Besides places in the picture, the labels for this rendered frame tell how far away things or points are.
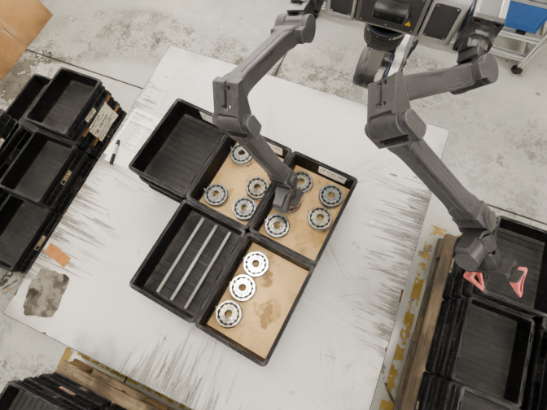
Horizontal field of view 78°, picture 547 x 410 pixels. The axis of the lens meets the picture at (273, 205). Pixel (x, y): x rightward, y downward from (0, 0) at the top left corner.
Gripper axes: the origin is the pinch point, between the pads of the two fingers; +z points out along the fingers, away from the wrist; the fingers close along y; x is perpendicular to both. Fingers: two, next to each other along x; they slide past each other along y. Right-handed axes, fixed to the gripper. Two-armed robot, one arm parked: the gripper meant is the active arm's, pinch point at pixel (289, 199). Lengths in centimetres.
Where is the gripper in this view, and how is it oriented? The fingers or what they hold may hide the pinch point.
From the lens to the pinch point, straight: 141.7
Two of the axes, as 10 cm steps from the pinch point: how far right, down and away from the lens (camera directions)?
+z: 0.4, 2.8, 9.6
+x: 4.8, -8.5, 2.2
